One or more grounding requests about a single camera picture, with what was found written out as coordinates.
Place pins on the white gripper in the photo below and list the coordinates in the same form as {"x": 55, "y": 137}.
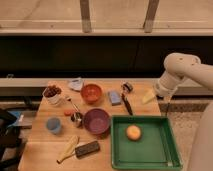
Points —
{"x": 166, "y": 85}

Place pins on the small metal cup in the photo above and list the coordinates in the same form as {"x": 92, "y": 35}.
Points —
{"x": 76, "y": 118}

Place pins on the blue cup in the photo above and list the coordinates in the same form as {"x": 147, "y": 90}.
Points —
{"x": 53, "y": 125}

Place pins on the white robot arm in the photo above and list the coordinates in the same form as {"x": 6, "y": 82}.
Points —
{"x": 179, "y": 67}

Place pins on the blue sponge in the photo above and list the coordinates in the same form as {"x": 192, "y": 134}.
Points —
{"x": 114, "y": 98}

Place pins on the orange round fruit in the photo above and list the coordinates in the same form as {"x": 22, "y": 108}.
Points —
{"x": 133, "y": 132}

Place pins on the green plastic tray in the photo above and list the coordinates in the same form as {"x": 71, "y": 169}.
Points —
{"x": 155, "y": 150}

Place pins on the purple bowl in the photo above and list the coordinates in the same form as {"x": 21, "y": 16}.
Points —
{"x": 96, "y": 121}

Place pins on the orange bowl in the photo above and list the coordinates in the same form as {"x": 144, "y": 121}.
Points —
{"x": 91, "y": 93}

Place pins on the white crumpled cloth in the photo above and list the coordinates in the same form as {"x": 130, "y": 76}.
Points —
{"x": 76, "y": 84}

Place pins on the black sponge block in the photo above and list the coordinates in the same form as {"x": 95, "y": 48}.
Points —
{"x": 87, "y": 149}

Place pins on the small red object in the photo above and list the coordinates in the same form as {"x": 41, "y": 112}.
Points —
{"x": 68, "y": 112}

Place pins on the yellow banana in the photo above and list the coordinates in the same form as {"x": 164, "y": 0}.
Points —
{"x": 69, "y": 148}

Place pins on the white cup with grapes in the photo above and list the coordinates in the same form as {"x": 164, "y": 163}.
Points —
{"x": 52, "y": 94}

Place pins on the black chair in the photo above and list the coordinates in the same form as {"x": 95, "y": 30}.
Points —
{"x": 9, "y": 138}

